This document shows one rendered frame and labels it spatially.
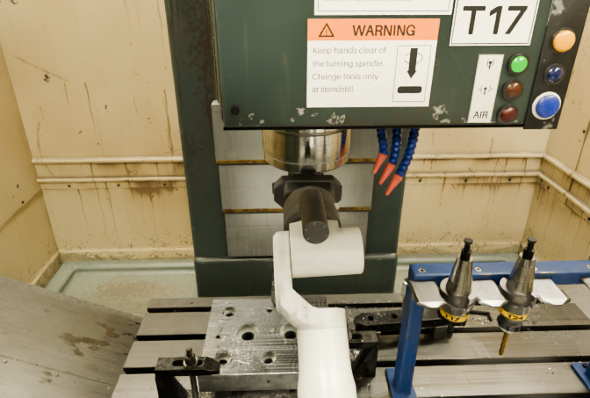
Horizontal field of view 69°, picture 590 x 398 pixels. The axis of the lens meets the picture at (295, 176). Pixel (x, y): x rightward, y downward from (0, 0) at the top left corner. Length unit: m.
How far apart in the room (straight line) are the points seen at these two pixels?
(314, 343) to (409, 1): 0.42
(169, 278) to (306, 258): 1.39
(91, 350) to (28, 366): 0.17
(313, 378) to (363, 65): 0.38
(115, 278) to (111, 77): 0.83
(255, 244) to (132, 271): 0.74
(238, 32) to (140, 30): 1.12
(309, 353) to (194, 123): 0.87
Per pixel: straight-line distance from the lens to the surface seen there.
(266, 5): 0.53
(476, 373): 1.17
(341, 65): 0.54
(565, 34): 0.62
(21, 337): 1.57
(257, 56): 0.54
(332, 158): 0.72
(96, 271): 2.05
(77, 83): 1.75
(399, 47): 0.55
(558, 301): 0.91
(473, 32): 0.58
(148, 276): 1.96
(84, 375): 1.50
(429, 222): 1.93
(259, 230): 1.38
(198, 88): 1.26
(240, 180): 1.29
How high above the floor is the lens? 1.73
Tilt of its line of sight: 25 degrees down
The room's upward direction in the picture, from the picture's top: straight up
